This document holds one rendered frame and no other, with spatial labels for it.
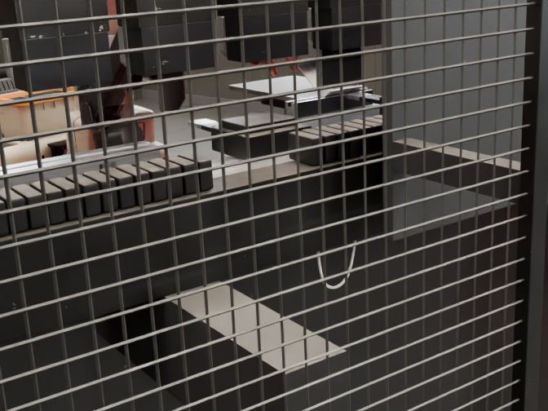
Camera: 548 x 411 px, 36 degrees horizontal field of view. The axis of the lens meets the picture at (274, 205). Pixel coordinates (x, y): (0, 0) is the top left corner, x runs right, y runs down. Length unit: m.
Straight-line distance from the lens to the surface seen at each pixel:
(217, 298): 1.06
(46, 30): 1.38
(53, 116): 2.46
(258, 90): 1.82
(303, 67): 1.77
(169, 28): 1.47
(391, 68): 1.11
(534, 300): 1.00
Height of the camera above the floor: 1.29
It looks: 17 degrees down
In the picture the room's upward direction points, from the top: 3 degrees counter-clockwise
